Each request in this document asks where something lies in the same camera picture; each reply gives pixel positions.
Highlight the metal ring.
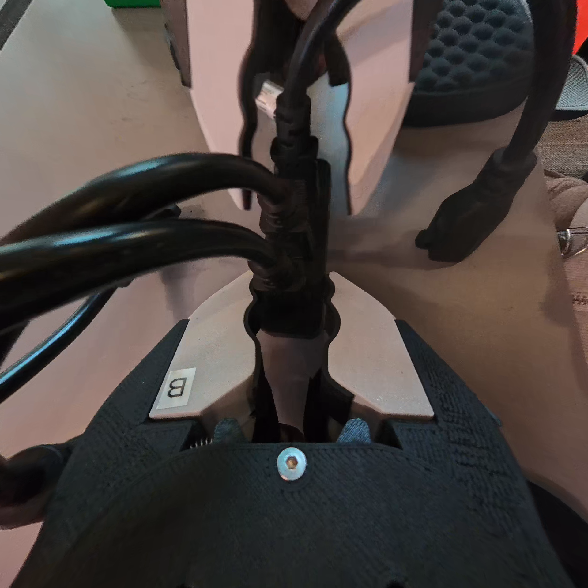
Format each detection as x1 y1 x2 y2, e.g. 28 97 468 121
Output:
557 227 588 258

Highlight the black dimpled cushion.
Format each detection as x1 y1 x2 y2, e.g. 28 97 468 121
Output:
404 0 536 128

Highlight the black power strip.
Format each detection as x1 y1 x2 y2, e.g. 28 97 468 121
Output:
248 158 332 340

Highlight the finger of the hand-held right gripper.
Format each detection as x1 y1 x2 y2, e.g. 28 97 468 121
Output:
324 0 415 217
186 0 260 211

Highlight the grey mesh panel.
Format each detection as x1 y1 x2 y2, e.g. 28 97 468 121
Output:
553 57 588 111

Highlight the orange red object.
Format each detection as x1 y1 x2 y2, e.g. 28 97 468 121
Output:
572 0 588 56

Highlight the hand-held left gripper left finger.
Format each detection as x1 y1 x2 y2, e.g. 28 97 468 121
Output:
149 272 257 420

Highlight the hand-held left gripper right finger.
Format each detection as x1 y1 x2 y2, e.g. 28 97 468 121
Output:
328 272 435 419

